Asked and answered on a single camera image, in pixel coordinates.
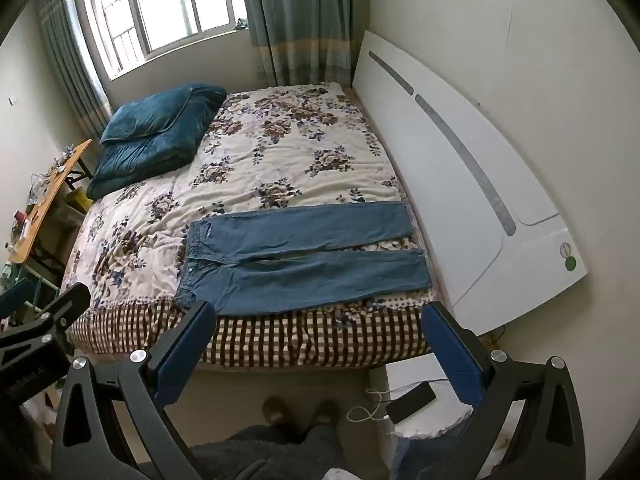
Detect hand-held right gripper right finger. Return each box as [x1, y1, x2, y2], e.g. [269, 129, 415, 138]
[421, 301, 587, 480]

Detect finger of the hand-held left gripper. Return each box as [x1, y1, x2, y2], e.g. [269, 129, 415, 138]
[0, 282, 92, 356]

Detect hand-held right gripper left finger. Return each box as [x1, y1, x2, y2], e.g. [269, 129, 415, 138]
[52, 300, 218, 480]

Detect blue denim pants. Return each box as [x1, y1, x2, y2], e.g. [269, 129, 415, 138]
[172, 201, 433, 317]

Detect black phone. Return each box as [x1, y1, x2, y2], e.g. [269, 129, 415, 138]
[385, 382, 437, 424]

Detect white bedside stool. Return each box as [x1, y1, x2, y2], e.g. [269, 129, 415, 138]
[384, 352, 476, 443]

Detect brown slipper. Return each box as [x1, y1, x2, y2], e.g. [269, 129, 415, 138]
[311, 400, 341, 429]
[262, 396, 290, 429]

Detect wooden desk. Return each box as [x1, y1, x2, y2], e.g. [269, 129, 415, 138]
[7, 139, 94, 267]

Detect person's dark grey trouser legs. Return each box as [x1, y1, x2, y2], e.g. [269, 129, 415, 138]
[187, 424, 392, 480]

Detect white bed headboard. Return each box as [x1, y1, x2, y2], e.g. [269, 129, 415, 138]
[351, 30, 588, 337]

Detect folded teal quilt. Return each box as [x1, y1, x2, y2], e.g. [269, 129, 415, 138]
[86, 83, 228, 200]

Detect floral blanket with checked border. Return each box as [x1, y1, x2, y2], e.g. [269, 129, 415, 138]
[62, 81, 441, 368]

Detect teal striped curtain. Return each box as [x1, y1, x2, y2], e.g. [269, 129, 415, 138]
[37, 0, 113, 133]
[237, 0, 371, 88]

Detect window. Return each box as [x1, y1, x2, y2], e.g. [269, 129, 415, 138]
[75, 0, 249, 78]

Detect white charging cable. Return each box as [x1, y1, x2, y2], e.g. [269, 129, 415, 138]
[347, 386, 397, 424]

